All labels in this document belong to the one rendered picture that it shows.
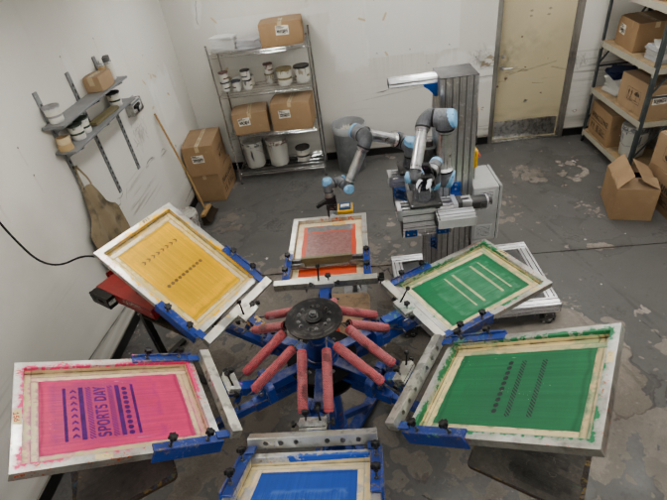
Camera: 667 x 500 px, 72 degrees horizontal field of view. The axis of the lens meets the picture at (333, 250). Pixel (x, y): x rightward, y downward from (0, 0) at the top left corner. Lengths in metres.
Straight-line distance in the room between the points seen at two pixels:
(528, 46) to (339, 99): 2.48
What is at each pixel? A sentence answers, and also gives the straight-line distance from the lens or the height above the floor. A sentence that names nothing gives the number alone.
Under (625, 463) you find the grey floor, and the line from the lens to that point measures 3.64.
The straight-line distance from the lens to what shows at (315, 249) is 3.43.
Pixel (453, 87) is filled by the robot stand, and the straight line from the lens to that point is 3.19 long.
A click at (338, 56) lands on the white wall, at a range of 6.39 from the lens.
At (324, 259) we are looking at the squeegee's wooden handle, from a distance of 3.18.
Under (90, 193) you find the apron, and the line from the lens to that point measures 4.33.
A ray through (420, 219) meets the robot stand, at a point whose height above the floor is 1.12.
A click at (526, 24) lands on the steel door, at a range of 6.75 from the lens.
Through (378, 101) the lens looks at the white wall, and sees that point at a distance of 6.57.
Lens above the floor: 2.98
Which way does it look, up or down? 37 degrees down
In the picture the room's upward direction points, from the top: 9 degrees counter-clockwise
